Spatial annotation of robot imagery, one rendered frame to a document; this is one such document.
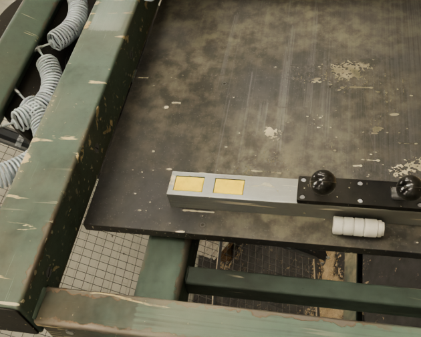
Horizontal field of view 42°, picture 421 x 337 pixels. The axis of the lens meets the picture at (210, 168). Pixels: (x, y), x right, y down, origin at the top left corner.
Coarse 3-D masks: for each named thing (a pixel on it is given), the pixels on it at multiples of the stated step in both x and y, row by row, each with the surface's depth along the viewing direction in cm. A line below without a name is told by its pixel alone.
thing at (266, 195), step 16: (176, 176) 96; (192, 176) 96; (208, 176) 95; (224, 176) 95; (240, 176) 94; (176, 192) 94; (192, 192) 94; (208, 192) 93; (256, 192) 92; (272, 192) 92; (288, 192) 91; (192, 208) 96; (208, 208) 95; (224, 208) 95; (240, 208) 94; (256, 208) 93; (272, 208) 92; (288, 208) 91; (304, 208) 90; (320, 208) 90; (336, 208) 89; (352, 208) 88; (416, 224) 89
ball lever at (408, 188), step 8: (408, 176) 76; (416, 176) 77; (400, 184) 76; (408, 184) 76; (416, 184) 75; (392, 192) 87; (400, 192) 76; (408, 192) 76; (416, 192) 75; (408, 200) 76; (416, 200) 77
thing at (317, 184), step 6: (318, 174) 78; (324, 174) 78; (330, 174) 78; (312, 180) 79; (318, 180) 78; (324, 180) 78; (330, 180) 78; (312, 186) 79; (318, 186) 78; (324, 186) 78; (330, 186) 78; (318, 192) 78; (324, 192) 78; (330, 192) 78
